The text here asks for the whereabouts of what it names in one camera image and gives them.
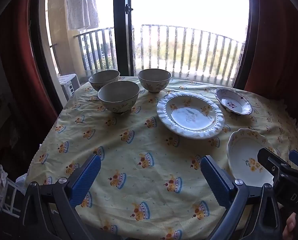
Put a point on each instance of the white plate red floral pattern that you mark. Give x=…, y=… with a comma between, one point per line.
x=233, y=102

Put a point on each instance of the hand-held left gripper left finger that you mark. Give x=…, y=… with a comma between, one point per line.
x=85, y=180

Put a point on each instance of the white rack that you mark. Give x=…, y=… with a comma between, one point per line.
x=14, y=197

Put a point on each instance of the black window frame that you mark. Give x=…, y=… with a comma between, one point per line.
x=121, y=30

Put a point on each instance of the red curtain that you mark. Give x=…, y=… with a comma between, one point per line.
x=21, y=55
x=276, y=42

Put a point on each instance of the large white beaded plate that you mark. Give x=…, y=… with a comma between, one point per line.
x=191, y=116

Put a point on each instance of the person's right hand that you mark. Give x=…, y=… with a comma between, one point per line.
x=289, y=226

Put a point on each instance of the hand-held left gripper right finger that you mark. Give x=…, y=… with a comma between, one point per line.
x=215, y=177

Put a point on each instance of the small yellow flower plate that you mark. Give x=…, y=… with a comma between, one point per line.
x=243, y=152

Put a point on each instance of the yellow printed tablecloth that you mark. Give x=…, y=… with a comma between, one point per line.
x=144, y=135

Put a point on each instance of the floral ceramic bowl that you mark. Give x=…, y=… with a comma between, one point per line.
x=119, y=103
x=101, y=78
x=154, y=85

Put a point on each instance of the balcony railing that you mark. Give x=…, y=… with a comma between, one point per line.
x=151, y=25

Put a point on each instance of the hanging white laundry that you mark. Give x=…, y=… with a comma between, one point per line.
x=81, y=5

